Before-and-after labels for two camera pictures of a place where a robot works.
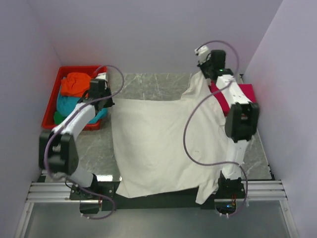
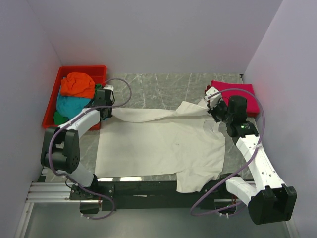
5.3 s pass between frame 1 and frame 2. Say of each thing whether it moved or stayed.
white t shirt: moved
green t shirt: stayed
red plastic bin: stayed
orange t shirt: stayed
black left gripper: moved
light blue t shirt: stayed
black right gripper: moved
